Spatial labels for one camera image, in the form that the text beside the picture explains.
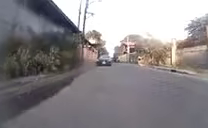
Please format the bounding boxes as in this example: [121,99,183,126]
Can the dark car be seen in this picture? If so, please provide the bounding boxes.
[95,54,114,67]

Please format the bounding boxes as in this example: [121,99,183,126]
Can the distant red-trimmed building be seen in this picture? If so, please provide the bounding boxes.
[113,33,147,64]

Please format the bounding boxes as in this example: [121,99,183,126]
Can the grey asphalt road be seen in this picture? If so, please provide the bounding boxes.
[1,62,208,128]

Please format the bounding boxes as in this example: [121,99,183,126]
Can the utility pole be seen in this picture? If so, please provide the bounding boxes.
[77,0,96,62]

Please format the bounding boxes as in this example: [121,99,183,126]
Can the roadside bushes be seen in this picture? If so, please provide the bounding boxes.
[0,42,78,80]

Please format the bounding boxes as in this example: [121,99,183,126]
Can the dirt roadside strip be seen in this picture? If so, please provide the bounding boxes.
[0,63,96,128]

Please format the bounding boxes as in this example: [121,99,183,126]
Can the dark-roofed building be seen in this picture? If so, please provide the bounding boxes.
[0,0,82,80]

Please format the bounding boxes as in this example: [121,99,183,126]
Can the reddish boundary wall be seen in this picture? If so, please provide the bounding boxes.
[79,43,100,63]

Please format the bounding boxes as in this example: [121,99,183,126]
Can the wall with concrete pillars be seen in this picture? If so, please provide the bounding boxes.
[170,23,208,70]

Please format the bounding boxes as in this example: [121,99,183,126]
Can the tree behind wall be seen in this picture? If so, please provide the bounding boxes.
[183,12,208,44]

